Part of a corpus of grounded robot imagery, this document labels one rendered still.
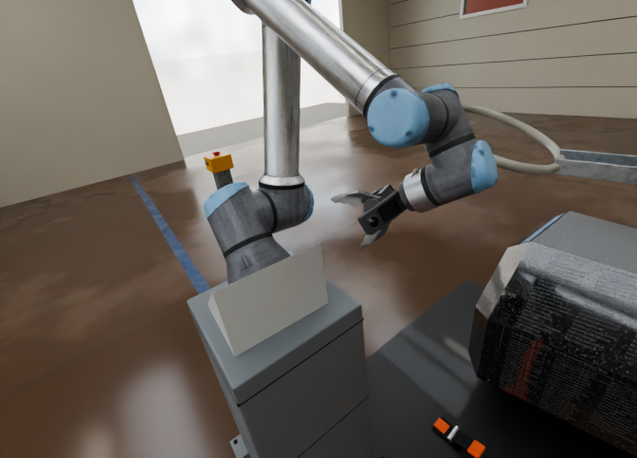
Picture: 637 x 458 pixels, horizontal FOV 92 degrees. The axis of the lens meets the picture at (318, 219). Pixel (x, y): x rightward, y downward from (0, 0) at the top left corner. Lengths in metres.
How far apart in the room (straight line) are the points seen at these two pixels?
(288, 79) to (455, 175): 0.53
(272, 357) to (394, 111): 0.62
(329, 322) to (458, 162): 0.52
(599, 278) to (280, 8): 1.19
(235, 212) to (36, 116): 5.91
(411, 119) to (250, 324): 0.59
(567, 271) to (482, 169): 0.76
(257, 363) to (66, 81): 6.13
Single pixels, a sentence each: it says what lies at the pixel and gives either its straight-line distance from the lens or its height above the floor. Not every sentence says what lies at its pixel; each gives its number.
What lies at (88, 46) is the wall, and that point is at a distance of 6.65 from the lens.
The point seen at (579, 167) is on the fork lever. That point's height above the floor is 1.09.
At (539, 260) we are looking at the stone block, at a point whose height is 0.76.
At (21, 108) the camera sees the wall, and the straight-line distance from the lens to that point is 6.66.
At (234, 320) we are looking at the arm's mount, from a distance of 0.79.
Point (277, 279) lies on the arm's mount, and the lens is 0.78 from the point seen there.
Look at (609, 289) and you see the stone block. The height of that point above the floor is 0.75.
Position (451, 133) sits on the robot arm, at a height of 1.33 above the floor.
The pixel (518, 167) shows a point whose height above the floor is 1.12.
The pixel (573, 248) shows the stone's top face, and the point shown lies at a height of 0.81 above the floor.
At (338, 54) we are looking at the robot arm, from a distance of 0.62.
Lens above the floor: 1.48
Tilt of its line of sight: 27 degrees down
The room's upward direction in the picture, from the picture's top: 7 degrees counter-clockwise
